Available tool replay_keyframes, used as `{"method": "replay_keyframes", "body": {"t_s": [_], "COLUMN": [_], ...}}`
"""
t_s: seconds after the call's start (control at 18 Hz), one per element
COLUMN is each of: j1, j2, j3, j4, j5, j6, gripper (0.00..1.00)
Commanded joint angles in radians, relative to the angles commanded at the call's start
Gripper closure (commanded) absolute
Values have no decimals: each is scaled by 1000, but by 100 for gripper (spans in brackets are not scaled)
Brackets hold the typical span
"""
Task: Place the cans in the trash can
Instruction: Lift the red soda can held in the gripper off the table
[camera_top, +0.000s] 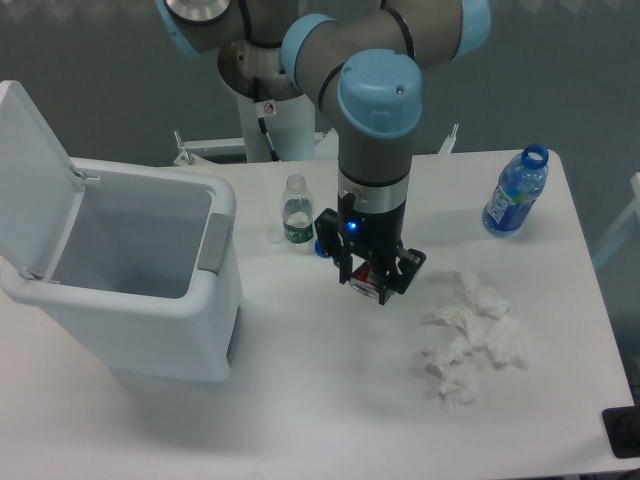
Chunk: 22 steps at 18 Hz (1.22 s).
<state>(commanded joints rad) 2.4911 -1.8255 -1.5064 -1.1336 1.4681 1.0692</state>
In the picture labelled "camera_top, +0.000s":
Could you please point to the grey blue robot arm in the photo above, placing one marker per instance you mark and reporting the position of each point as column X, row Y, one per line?
column 201, row 26

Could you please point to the crumpled white tissue pile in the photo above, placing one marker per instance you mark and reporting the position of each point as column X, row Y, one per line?
column 483, row 324

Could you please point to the white trash can lid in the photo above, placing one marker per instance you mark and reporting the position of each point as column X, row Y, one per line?
column 41, row 188

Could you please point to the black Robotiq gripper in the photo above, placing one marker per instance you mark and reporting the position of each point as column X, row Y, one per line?
column 375, row 237

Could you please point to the black device at edge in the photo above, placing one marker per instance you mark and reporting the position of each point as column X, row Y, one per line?
column 622, row 428

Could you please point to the white trash can body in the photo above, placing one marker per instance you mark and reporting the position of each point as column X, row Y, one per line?
column 148, row 280

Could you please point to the red soda can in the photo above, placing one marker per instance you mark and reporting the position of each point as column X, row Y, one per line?
column 363, row 281

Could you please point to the white frame at right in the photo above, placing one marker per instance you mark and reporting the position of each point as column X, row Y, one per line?
column 619, row 231

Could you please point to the blue plastic bottle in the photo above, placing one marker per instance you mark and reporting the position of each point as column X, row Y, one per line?
column 519, row 185

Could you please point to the blue bottle cap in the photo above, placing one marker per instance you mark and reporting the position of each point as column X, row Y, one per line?
column 320, row 251

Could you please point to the clear green-label bottle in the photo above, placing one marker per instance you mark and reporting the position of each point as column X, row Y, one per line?
column 297, row 214

